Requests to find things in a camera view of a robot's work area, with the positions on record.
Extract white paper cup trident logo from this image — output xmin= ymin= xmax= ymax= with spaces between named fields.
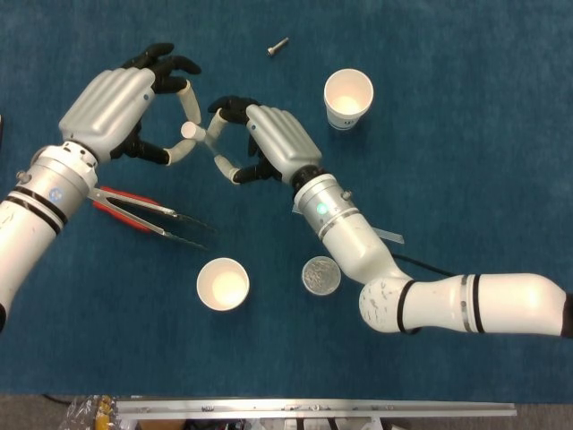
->
xmin=322 ymin=67 xmax=375 ymax=132

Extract aluminium frame rail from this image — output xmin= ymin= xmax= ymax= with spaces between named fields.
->
xmin=115 ymin=400 xmax=518 ymax=421

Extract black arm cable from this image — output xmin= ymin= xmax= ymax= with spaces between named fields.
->
xmin=392 ymin=253 xmax=458 ymax=277

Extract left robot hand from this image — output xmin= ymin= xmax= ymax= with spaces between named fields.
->
xmin=57 ymin=42 xmax=203 ymax=167

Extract teal felt table mat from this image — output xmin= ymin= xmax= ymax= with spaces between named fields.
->
xmin=0 ymin=0 xmax=573 ymax=398

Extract red-handled metal tongs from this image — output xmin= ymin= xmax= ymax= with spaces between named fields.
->
xmin=87 ymin=185 xmax=218 ymax=251

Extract small white stopper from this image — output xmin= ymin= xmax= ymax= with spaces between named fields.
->
xmin=180 ymin=121 xmax=208 ymax=140

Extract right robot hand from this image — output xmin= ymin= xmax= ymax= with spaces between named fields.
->
xmin=206 ymin=95 xmax=323 ymax=185

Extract clear flat plastic strip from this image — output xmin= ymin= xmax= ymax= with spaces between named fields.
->
xmin=293 ymin=203 xmax=406 ymax=246

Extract crumpled clear plastic bag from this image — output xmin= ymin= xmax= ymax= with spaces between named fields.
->
xmin=66 ymin=393 xmax=118 ymax=430

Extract white paper cup blue logo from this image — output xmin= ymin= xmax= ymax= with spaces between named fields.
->
xmin=195 ymin=256 xmax=252 ymax=312

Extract round tin of paper clips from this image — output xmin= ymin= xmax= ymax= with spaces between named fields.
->
xmin=300 ymin=255 xmax=344 ymax=297

